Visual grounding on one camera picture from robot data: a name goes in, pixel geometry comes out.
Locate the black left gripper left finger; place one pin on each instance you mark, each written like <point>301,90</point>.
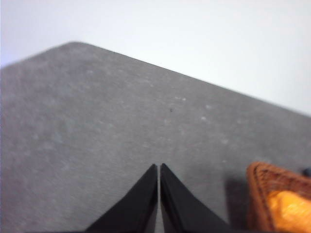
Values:
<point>136,211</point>

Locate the brown wicker basket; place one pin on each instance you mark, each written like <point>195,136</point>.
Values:
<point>264,180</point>

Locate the grey table mat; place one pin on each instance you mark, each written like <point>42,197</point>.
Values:
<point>80,126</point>

